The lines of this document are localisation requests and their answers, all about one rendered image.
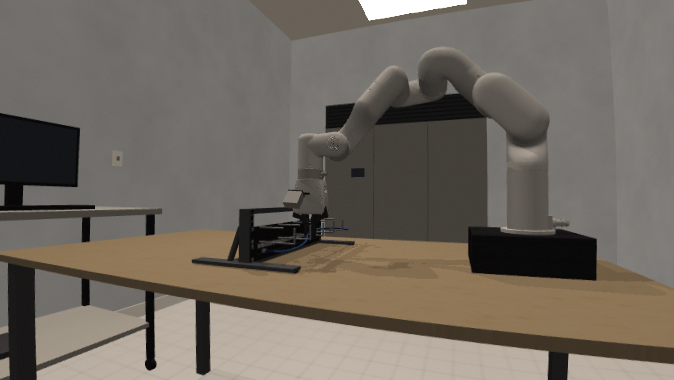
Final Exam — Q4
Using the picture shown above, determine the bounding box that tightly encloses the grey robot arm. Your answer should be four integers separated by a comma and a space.
298, 47, 570, 235

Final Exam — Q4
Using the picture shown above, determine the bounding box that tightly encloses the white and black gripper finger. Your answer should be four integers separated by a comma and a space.
311, 207, 328, 239
293, 212, 311, 238

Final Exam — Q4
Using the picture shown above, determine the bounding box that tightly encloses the black metal rack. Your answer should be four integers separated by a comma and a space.
192, 207, 355, 274

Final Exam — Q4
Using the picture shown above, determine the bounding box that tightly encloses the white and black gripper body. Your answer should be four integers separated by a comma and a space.
293, 178, 329, 214

